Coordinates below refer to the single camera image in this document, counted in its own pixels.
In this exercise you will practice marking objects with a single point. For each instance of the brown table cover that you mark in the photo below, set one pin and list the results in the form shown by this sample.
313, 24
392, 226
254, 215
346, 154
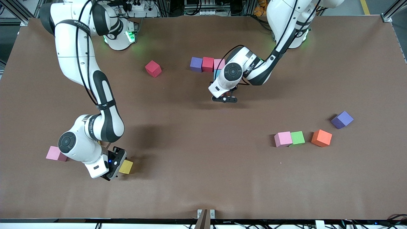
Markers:
203, 178

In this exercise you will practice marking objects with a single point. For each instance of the red foam cube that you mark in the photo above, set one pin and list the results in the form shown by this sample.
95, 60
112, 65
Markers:
153, 68
208, 64

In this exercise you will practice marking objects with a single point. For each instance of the orange foam cube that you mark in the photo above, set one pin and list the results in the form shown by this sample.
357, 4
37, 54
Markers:
321, 138

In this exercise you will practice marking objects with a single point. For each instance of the white power strip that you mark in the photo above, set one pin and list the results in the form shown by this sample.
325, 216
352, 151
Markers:
137, 6

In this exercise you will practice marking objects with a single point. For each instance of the yellow foam cube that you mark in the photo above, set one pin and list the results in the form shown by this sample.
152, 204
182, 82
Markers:
127, 167

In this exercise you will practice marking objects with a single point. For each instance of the blue foam cube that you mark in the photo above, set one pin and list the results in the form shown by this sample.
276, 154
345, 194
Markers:
216, 73

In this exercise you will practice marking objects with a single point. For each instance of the aluminium frame profile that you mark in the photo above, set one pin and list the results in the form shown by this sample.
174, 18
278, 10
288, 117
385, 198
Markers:
39, 4
388, 17

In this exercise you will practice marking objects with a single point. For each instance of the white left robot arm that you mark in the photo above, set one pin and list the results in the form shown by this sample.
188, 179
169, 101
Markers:
254, 70

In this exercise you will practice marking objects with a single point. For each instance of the green foam cube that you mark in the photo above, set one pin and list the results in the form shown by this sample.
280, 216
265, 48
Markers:
299, 137

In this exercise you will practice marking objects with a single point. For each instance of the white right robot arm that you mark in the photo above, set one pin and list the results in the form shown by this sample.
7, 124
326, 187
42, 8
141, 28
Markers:
79, 47

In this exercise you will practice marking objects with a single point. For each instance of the bag of orange items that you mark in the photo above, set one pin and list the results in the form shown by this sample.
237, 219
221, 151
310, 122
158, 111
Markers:
259, 11

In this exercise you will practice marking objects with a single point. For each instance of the pink foam cube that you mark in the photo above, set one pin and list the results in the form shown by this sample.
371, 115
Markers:
283, 139
52, 152
218, 63

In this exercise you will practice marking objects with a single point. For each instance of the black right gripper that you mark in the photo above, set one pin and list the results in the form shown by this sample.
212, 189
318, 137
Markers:
115, 158

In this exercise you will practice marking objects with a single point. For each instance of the brown camera pole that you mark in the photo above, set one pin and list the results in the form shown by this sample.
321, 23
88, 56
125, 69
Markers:
202, 222

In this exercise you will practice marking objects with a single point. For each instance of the small white box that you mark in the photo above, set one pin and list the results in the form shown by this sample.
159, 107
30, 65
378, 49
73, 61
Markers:
319, 225

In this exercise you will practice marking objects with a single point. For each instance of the small metal bracket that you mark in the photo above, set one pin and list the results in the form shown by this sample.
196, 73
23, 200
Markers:
212, 213

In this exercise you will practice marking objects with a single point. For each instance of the purple foam cube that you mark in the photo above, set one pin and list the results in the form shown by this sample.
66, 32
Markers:
342, 119
196, 64

